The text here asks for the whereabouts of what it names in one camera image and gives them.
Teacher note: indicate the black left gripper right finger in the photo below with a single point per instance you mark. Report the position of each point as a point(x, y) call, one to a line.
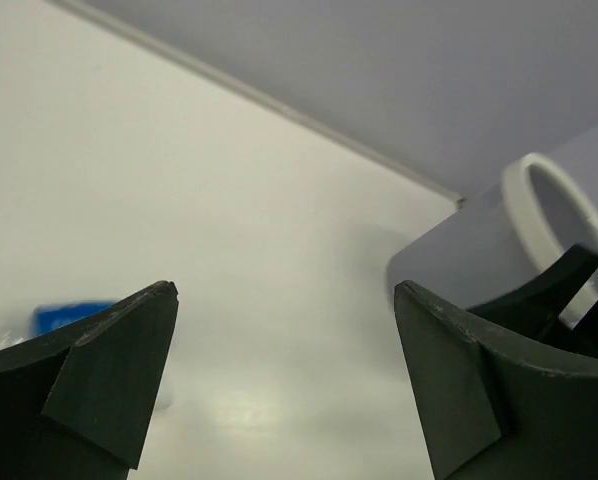
point(494, 404)

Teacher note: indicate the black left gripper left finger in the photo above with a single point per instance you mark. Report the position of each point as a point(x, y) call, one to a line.
point(76, 403)

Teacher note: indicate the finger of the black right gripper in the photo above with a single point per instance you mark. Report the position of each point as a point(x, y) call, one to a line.
point(535, 310)

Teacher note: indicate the grey round bin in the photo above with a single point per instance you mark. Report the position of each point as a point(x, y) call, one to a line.
point(501, 239)

